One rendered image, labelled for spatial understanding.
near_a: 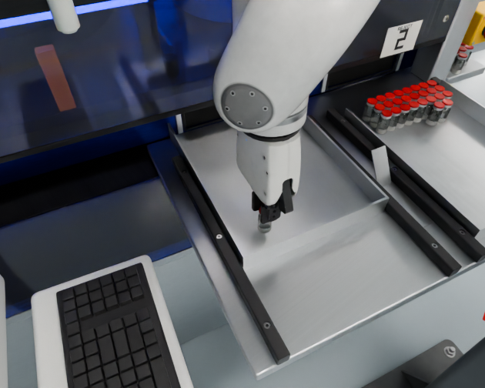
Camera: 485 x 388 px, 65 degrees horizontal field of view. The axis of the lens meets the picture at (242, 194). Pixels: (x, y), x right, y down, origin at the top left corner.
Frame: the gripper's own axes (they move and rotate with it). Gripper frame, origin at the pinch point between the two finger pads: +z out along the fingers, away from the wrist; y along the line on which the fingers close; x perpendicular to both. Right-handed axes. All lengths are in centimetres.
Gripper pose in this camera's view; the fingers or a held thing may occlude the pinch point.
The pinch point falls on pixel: (265, 204)
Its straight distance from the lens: 57.6
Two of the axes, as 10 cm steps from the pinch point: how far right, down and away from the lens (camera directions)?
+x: 9.0, -3.2, 2.9
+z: 0.1, 6.9, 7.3
